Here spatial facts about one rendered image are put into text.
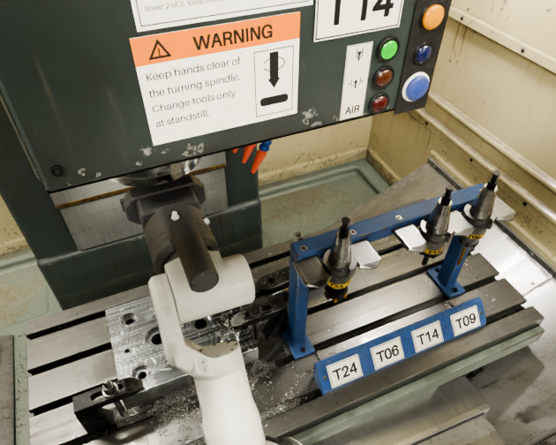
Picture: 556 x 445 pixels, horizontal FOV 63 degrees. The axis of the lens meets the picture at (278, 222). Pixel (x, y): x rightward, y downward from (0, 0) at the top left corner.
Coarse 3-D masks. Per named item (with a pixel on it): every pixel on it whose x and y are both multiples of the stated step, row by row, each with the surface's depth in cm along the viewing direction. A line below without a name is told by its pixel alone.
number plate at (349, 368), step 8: (344, 360) 100; (352, 360) 101; (328, 368) 99; (336, 368) 100; (344, 368) 100; (352, 368) 101; (360, 368) 101; (328, 376) 99; (336, 376) 100; (344, 376) 100; (352, 376) 101; (360, 376) 101; (336, 384) 100
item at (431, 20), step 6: (432, 6) 47; (438, 6) 47; (426, 12) 47; (432, 12) 47; (438, 12) 47; (426, 18) 47; (432, 18) 47; (438, 18) 48; (426, 24) 48; (432, 24) 48; (438, 24) 48
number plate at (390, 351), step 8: (384, 344) 103; (392, 344) 104; (400, 344) 104; (376, 352) 102; (384, 352) 103; (392, 352) 104; (400, 352) 104; (376, 360) 102; (384, 360) 103; (392, 360) 104; (376, 368) 103
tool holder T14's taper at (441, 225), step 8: (440, 208) 87; (448, 208) 86; (432, 216) 89; (440, 216) 88; (448, 216) 88; (432, 224) 89; (440, 224) 89; (448, 224) 90; (432, 232) 90; (440, 232) 90
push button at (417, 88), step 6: (414, 78) 52; (420, 78) 52; (426, 78) 52; (408, 84) 52; (414, 84) 52; (420, 84) 52; (426, 84) 53; (408, 90) 53; (414, 90) 53; (420, 90) 53; (426, 90) 54; (408, 96) 53; (414, 96) 53; (420, 96) 54
